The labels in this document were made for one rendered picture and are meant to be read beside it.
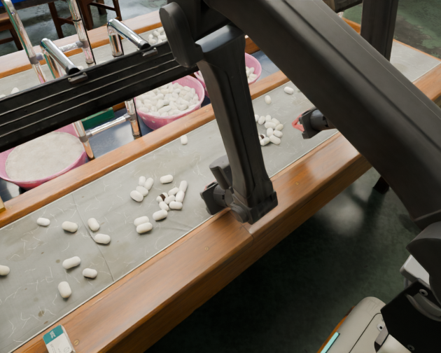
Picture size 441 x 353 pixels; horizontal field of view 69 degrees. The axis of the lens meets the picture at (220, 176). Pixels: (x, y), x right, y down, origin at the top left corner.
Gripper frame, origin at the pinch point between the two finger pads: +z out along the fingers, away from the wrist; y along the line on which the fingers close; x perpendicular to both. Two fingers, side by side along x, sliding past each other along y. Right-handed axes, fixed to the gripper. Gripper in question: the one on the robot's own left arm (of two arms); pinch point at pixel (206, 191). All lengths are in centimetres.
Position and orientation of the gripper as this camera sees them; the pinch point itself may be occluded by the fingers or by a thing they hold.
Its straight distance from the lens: 86.8
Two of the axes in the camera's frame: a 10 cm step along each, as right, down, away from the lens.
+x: 3.9, 8.8, 2.5
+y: -7.8, 4.6, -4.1
